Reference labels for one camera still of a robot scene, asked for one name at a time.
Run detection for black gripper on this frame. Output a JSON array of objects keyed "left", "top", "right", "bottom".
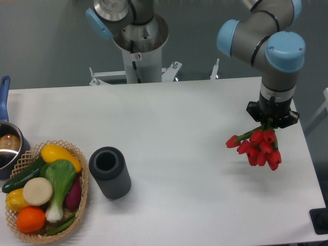
[{"left": 246, "top": 94, "right": 299, "bottom": 129}]

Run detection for red tulip bouquet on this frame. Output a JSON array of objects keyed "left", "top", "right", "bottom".
[{"left": 225, "top": 118, "right": 282, "bottom": 171}]

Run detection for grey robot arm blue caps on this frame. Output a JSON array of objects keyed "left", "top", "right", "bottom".
[{"left": 216, "top": 1, "right": 305, "bottom": 129}]

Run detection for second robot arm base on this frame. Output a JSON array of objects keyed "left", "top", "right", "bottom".
[{"left": 85, "top": 1, "right": 169, "bottom": 53}]

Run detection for black device at table edge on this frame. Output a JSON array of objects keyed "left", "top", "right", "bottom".
[{"left": 309, "top": 208, "right": 327, "bottom": 235}]

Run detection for white metal robot stand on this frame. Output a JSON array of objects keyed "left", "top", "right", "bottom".
[{"left": 89, "top": 47, "right": 220, "bottom": 86}]

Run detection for dark grey ribbed vase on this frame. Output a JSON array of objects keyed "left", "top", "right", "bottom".
[{"left": 89, "top": 147, "right": 132, "bottom": 200}]

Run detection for purple sweet potato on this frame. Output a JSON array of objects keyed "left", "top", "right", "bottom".
[{"left": 65, "top": 177, "right": 82, "bottom": 210}]

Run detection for green bok choy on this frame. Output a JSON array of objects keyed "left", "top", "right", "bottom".
[{"left": 40, "top": 159, "right": 76, "bottom": 223}]

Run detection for yellow squash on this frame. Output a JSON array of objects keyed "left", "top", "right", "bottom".
[{"left": 41, "top": 144, "right": 82, "bottom": 173}]

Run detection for green bean pod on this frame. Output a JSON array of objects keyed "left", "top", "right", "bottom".
[{"left": 46, "top": 214, "right": 76, "bottom": 236}]

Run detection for woven wicker basket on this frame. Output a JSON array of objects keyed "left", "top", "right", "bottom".
[{"left": 3, "top": 140, "right": 88, "bottom": 244}]

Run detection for green cucumber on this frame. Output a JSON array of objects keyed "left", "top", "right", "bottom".
[{"left": 2, "top": 157, "right": 46, "bottom": 193}]

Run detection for beige round bun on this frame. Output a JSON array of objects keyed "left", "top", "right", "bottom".
[{"left": 23, "top": 177, "right": 53, "bottom": 206}]

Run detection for orange fruit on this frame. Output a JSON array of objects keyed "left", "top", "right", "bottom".
[{"left": 16, "top": 207, "right": 46, "bottom": 233}]

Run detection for yellow bell pepper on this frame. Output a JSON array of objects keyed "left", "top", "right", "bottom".
[{"left": 6, "top": 188, "right": 31, "bottom": 213}]

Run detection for white frame at right edge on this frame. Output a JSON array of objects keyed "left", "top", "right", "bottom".
[{"left": 304, "top": 88, "right": 327, "bottom": 136}]

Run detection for blue handled saucepan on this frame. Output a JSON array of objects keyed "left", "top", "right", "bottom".
[{"left": 1, "top": 75, "right": 30, "bottom": 180}]

